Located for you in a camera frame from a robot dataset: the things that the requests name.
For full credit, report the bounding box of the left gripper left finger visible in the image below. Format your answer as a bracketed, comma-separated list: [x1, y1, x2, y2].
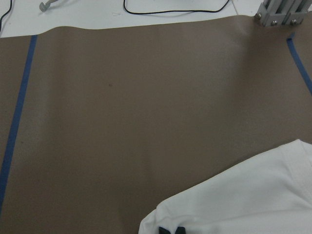
[158, 227, 171, 234]

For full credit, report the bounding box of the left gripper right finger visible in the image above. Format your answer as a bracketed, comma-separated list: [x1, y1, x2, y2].
[175, 227, 186, 234]

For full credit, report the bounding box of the white long-sleeve printed shirt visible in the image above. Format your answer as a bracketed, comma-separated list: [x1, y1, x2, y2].
[138, 140, 312, 234]

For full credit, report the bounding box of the brown table mat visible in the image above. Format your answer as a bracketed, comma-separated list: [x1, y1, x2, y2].
[0, 15, 312, 234]

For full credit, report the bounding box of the metal reacher grabber tool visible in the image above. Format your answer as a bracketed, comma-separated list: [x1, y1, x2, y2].
[39, 0, 58, 12]

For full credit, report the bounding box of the aluminium frame post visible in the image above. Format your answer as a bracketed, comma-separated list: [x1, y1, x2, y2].
[254, 0, 312, 27]

